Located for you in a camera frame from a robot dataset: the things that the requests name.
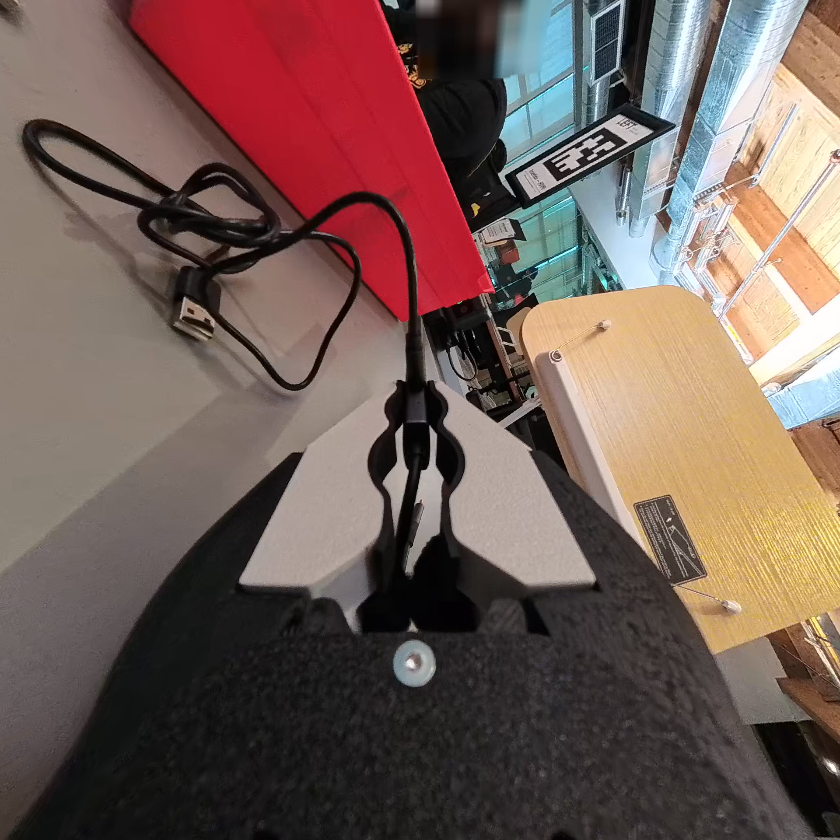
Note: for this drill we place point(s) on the light wooden folding table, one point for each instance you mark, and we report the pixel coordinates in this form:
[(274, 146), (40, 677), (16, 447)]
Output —
[(689, 420)]

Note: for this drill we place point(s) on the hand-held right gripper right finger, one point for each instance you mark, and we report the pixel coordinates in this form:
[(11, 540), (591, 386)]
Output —
[(512, 525)]

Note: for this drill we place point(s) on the white grid ceiling panel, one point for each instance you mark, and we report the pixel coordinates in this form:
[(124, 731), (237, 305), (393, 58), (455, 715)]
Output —
[(607, 36)]

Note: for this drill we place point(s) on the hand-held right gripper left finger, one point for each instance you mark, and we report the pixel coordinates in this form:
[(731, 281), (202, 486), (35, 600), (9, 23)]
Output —
[(308, 525)]

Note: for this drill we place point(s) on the silver ventilation duct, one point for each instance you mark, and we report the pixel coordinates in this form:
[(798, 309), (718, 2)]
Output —
[(735, 111), (673, 65)]

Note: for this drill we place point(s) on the grey desk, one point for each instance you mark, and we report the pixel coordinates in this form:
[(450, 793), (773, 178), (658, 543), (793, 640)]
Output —
[(98, 407)]

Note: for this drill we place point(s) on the red plastic bin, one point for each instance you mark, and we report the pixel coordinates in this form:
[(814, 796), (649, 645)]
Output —
[(295, 131)]

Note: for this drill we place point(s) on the black warning label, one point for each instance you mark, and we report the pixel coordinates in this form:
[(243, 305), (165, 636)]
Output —
[(669, 541)]

